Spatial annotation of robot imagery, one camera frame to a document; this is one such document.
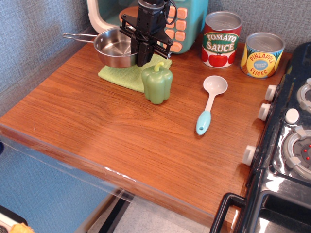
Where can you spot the yellow-green cloth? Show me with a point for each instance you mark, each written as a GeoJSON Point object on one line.
{"type": "Point", "coordinates": [131, 77]}

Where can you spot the white stove knob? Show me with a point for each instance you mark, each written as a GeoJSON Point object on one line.
{"type": "Point", "coordinates": [249, 155]}
{"type": "Point", "coordinates": [270, 92]}
{"type": "Point", "coordinates": [264, 111]}

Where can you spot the green toy bell pepper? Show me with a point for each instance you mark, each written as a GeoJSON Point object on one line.
{"type": "Point", "coordinates": [157, 81]}

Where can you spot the orange object bottom left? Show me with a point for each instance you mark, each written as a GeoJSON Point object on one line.
{"type": "Point", "coordinates": [21, 228]}

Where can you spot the tomato sauce can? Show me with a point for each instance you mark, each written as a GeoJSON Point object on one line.
{"type": "Point", "coordinates": [220, 38]}

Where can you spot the white spoon with teal handle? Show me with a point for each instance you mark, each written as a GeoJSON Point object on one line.
{"type": "Point", "coordinates": [214, 85]}

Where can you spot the metal pot with wire handle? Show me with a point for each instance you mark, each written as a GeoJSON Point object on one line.
{"type": "Point", "coordinates": [112, 47]}

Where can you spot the black oven door handle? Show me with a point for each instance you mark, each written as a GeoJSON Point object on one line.
{"type": "Point", "coordinates": [229, 199]}

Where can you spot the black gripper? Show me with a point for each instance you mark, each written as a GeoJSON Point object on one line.
{"type": "Point", "coordinates": [147, 29]}

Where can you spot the black toy stove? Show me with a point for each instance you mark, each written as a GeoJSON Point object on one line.
{"type": "Point", "coordinates": [278, 197]}

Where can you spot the white stove knob middle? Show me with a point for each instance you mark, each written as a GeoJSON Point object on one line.
{"type": "Point", "coordinates": [264, 111]}

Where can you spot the white stove knob top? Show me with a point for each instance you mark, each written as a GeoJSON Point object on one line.
{"type": "Point", "coordinates": [270, 92]}

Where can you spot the pineapple slices can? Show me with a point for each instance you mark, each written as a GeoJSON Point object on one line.
{"type": "Point", "coordinates": [261, 55]}

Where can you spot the teal toy microwave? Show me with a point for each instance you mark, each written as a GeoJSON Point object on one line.
{"type": "Point", "coordinates": [189, 16]}

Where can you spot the white stove knob bottom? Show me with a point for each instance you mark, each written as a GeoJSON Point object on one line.
{"type": "Point", "coordinates": [249, 155]}

